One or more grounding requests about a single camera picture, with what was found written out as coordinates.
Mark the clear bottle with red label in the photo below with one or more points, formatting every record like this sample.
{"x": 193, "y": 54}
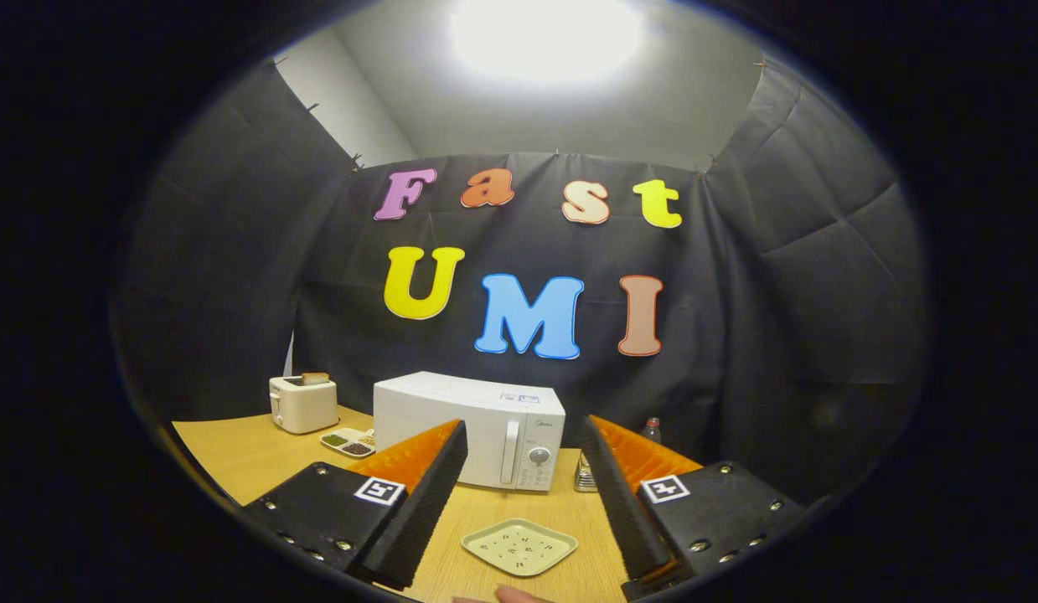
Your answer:
{"x": 650, "y": 429}

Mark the cream square plate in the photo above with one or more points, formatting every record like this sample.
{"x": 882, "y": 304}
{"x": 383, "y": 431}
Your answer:
{"x": 518, "y": 548}

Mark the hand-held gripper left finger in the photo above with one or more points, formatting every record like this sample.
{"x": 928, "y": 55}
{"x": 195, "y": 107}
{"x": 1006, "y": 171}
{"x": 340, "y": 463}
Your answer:
{"x": 422, "y": 511}

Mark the white divided snack dish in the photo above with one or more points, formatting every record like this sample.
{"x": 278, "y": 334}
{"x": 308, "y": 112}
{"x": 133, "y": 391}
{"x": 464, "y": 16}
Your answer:
{"x": 338, "y": 440}

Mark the toast slice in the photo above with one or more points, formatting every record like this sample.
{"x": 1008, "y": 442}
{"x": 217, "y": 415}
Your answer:
{"x": 315, "y": 378}

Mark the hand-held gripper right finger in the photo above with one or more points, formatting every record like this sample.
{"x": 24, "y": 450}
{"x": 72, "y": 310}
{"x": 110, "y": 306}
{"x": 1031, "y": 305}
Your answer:
{"x": 623, "y": 511}

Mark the white microwave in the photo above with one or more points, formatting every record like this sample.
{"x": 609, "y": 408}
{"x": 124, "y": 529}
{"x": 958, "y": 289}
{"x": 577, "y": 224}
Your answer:
{"x": 443, "y": 410}

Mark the white toaster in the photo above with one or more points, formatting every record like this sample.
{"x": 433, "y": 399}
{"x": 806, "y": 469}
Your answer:
{"x": 305, "y": 409}

